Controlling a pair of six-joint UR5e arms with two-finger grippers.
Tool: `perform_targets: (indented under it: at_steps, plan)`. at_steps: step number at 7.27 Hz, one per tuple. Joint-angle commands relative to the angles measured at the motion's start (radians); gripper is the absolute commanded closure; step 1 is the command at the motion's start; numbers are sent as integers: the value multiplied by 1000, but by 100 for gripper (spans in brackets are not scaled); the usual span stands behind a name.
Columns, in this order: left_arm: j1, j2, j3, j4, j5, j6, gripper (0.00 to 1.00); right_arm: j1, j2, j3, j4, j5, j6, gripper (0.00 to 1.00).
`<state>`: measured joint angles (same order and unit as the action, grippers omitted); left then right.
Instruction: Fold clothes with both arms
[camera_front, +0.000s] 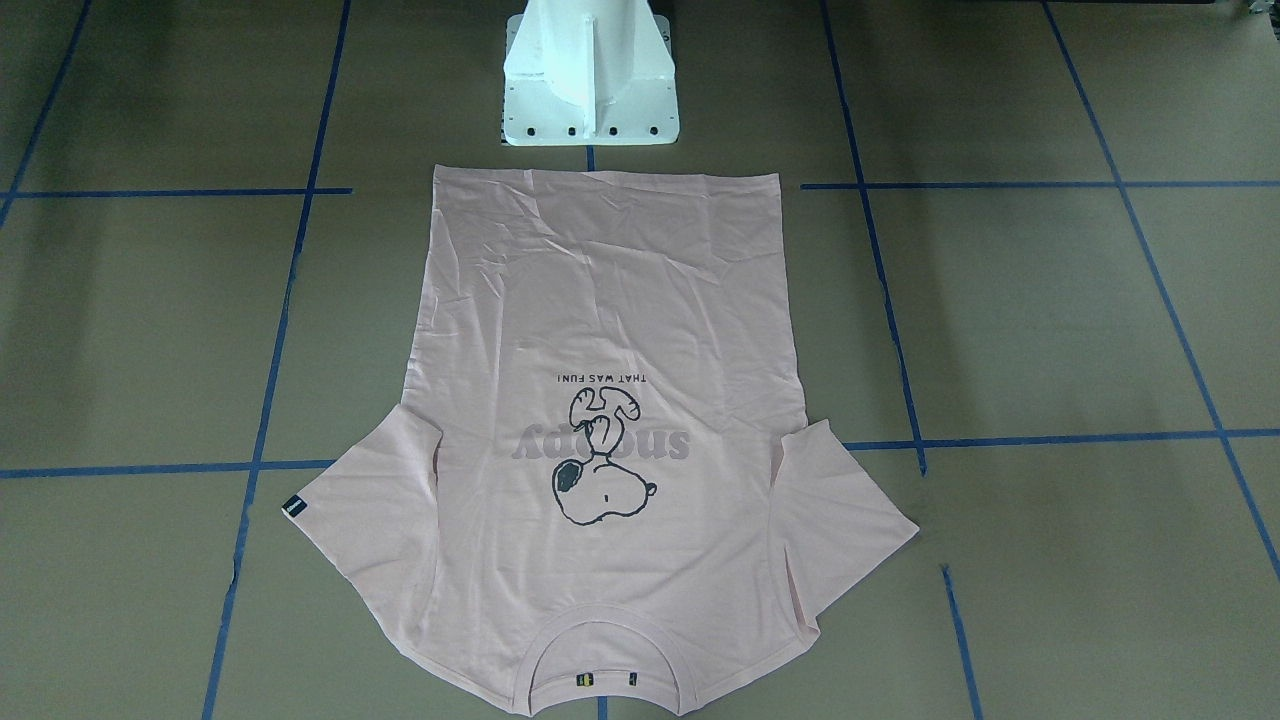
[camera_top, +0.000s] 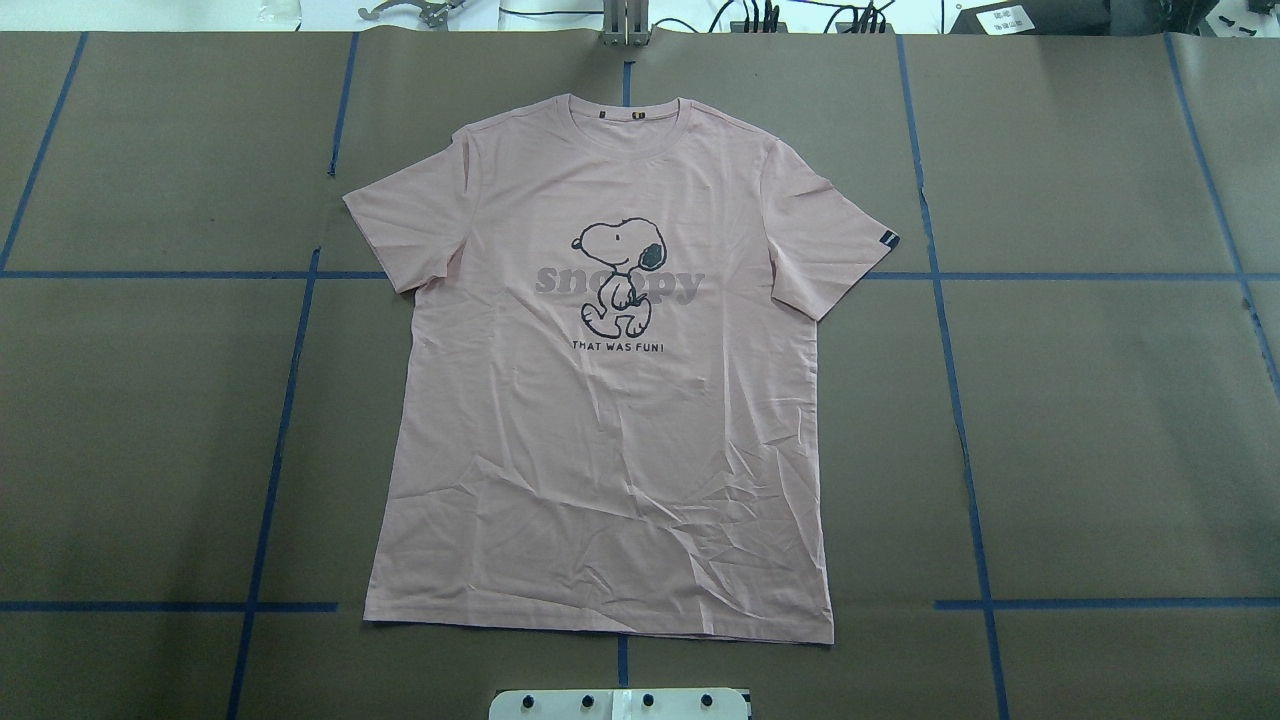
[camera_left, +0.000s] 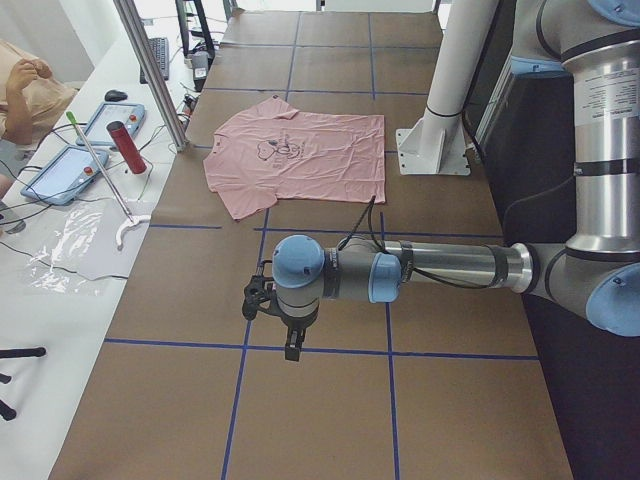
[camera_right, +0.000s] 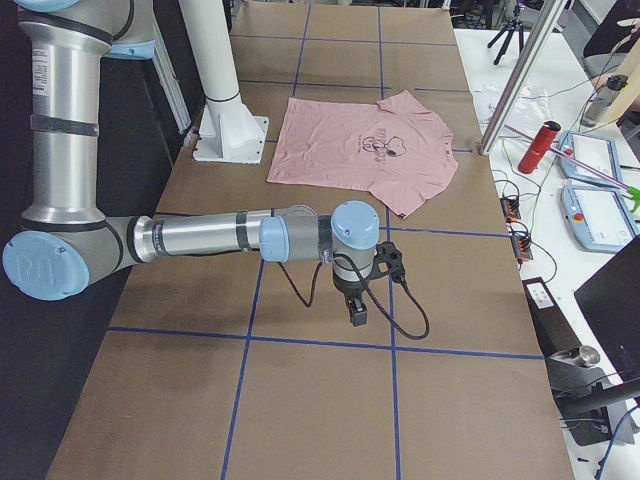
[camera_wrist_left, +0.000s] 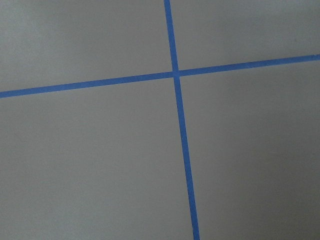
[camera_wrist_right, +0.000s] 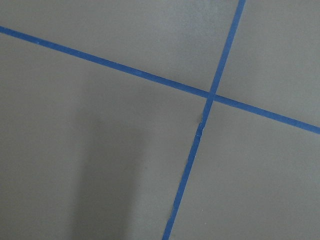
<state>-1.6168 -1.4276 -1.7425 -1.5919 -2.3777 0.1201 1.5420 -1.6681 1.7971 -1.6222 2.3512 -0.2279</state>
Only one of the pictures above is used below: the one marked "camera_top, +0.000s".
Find pink Snoopy t-shirt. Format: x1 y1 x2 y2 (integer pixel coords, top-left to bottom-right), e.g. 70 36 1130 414
344 94 899 646

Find black box with label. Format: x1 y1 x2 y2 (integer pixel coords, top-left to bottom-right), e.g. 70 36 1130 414
946 1 1111 37

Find grey metal camera post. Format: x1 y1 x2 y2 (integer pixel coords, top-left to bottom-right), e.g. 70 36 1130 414
600 0 652 47

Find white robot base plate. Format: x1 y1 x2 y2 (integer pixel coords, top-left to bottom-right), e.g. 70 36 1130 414
488 687 753 719

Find grey metal bracket tool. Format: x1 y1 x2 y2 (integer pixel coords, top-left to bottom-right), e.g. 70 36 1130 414
357 0 468 29

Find black cable bundle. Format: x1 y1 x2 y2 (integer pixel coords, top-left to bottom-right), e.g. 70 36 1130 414
497 0 943 35

